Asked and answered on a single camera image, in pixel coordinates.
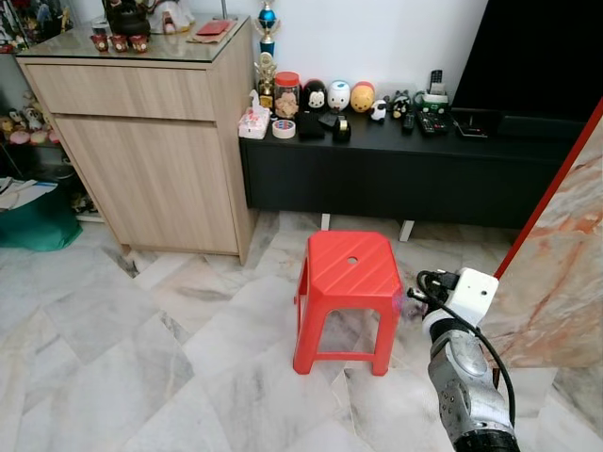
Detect black tape dispenser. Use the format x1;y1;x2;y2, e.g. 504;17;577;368
332;113;352;144

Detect blue trophy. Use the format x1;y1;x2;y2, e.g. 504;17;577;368
256;0;280;56

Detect white papers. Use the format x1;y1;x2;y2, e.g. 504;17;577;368
0;177;57;213

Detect yellow round toy figure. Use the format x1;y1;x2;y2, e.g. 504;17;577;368
350;81;376;114

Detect black round toy figure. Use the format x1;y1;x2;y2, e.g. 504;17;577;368
302;80;329;114

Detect pink tissue box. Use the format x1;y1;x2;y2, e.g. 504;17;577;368
238;89;271;140

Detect black television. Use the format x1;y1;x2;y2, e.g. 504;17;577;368
450;0;603;121

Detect white figurine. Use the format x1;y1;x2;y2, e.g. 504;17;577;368
151;0;196;34

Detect green white phone base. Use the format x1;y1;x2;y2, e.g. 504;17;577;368
421;87;450;114

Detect dark teapot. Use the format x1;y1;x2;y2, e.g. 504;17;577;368
102;0;152;37

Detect black desktop stand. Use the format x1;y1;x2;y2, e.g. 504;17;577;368
452;106;496;140

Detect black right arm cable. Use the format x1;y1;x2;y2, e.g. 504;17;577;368
415;269;515;425

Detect marble pattern board red edge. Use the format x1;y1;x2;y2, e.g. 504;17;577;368
493;99;603;370

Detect black TV console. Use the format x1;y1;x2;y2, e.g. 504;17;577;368
239;105;593;244

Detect green bin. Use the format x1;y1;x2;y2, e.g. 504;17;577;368
0;179;83;253

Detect black white animal toy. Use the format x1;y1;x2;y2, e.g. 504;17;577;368
390;90;414;119

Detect black wallet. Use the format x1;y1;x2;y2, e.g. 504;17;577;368
298;113;327;142

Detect wide black remote control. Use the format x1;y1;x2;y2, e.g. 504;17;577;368
417;113;441;136

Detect glass jar red lid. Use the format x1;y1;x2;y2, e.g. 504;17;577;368
273;72;302;120

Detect red plastic stool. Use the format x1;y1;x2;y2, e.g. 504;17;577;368
292;231;406;378

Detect light wooden cabinet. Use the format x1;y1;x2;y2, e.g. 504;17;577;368
16;16;257;265

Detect gold trophy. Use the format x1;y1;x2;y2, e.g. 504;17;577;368
256;52;278;109

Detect white blue round toy figure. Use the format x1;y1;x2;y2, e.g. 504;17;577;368
327;79;351;112

